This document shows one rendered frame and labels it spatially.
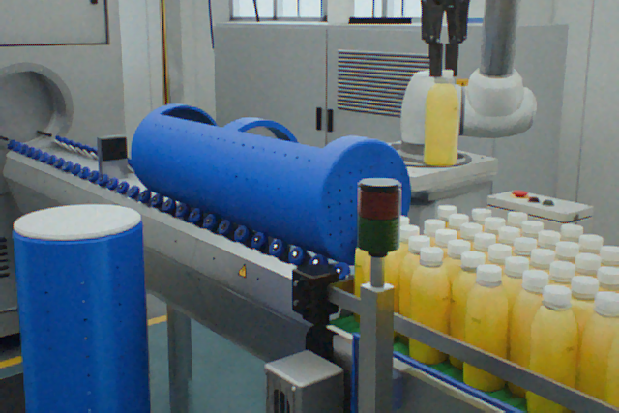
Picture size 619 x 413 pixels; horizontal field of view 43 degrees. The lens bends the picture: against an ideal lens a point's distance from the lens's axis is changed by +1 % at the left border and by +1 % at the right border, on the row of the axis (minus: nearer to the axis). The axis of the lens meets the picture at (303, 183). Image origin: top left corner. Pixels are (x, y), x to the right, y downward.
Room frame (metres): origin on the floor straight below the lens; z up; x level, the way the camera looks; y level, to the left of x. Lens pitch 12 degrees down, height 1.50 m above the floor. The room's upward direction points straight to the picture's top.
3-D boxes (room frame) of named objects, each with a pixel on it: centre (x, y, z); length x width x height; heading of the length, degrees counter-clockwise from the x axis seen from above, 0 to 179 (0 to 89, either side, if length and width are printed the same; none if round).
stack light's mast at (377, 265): (1.10, -0.11, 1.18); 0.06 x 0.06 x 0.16
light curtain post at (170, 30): (3.00, 0.51, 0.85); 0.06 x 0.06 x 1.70; 38
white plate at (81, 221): (1.73, 0.52, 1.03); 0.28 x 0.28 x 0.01
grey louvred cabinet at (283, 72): (4.27, -0.31, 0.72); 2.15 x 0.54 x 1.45; 40
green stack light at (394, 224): (1.10, -0.11, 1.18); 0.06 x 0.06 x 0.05
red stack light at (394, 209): (1.10, -0.11, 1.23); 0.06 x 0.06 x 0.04
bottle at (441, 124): (1.63, -0.29, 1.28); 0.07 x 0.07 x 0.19
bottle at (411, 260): (1.36, -0.21, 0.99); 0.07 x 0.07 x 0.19
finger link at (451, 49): (1.65, -0.31, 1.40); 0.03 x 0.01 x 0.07; 36
